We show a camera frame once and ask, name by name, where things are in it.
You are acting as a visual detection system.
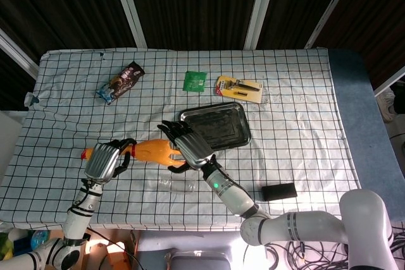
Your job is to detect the yellow carded razor pack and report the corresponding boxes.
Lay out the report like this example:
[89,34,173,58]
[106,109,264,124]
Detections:
[215,75,265,104]

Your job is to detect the orange rubber chicken toy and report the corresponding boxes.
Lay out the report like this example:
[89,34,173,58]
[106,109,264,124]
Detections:
[80,138,188,170]

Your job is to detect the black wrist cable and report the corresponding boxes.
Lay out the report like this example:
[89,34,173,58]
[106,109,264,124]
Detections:
[207,155,252,200]

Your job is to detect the green foil packet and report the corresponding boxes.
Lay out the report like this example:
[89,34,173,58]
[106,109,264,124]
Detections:
[182,71,208,93]

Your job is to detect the black rectangular box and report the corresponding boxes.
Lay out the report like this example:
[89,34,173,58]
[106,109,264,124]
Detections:
[261,182,298,202]

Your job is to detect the white sneaker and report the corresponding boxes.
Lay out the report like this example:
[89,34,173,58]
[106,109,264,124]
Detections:
[377,88,397,123]

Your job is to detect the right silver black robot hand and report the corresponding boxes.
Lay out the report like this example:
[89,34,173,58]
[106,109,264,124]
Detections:
[157,120,219,175]

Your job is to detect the dark pleated curtain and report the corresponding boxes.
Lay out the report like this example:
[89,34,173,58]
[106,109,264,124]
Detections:
[0,0,405,113]

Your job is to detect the clear plastic jar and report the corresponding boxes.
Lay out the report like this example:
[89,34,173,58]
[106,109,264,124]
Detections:
[147,173,197,195]

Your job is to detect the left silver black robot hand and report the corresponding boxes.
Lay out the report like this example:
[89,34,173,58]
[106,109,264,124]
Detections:
[84,138,137,185]

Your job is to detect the tangled black floor cables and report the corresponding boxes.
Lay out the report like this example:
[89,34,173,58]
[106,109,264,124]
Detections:
[262,224,405,270]

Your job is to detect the white double frame post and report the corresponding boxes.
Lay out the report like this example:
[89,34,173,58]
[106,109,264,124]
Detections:
[109,0,147,49]

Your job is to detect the stainless steel rectangular tray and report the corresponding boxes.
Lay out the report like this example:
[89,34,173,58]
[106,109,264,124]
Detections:
[177,101,252,151]

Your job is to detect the white black-grid tablecloth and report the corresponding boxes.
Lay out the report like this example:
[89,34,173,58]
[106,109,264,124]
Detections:
[0,47,362,231]

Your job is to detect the blue table pad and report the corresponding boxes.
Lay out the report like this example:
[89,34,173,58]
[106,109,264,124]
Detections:
[327,48,405,220]

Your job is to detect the brown chocolate snack bag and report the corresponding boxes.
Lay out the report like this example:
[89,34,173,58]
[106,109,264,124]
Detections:
[96,63,146,106]

